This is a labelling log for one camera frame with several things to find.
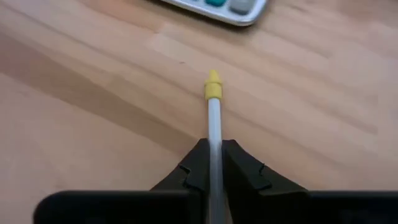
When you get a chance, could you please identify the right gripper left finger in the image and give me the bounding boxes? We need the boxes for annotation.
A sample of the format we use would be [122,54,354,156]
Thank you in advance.
[150,138,211,192]

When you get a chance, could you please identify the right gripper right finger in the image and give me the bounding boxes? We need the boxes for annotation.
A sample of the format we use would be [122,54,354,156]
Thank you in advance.
[221,139,309,192]

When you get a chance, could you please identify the silver desk calculator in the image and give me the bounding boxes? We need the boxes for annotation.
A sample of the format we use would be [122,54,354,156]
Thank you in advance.
[160,0,269,27]

